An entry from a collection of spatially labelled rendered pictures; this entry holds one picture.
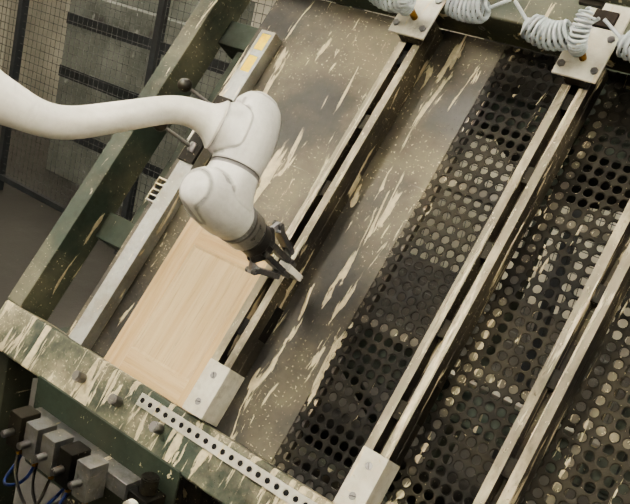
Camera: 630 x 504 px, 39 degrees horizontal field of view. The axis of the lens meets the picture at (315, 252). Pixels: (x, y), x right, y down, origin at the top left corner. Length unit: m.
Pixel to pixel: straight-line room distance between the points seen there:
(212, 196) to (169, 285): 0.61
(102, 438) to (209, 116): 0.83
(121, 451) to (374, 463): 0.62
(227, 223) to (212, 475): 0.57
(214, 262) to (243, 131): 0.54
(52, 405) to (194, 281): 0.46
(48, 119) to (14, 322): 0.87
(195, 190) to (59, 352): 0.79
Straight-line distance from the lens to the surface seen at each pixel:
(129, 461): 2.08
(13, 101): 1.65
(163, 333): 2.14
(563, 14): 2.06
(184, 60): 2.52
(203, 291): 2.13
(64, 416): 2.22
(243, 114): 1.70
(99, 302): 2.26
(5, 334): 2.41
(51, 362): 2.27
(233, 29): 2.59
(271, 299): 1.96
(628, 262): 1.77
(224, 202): 1.63
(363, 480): 1.76
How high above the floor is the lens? 1.83
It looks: 16 degrees down
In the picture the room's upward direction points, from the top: 14 degrees clockwise
